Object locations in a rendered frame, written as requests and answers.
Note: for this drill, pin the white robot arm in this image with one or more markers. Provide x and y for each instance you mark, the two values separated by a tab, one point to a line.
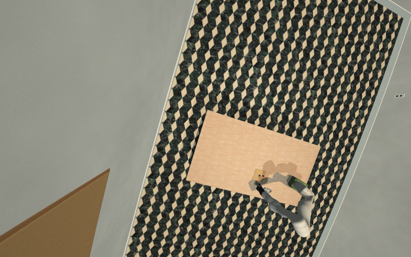
300	221

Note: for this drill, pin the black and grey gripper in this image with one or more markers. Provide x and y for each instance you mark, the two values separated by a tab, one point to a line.
262	191

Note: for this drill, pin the tan square mat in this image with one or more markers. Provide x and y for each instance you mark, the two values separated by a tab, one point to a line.
257	173

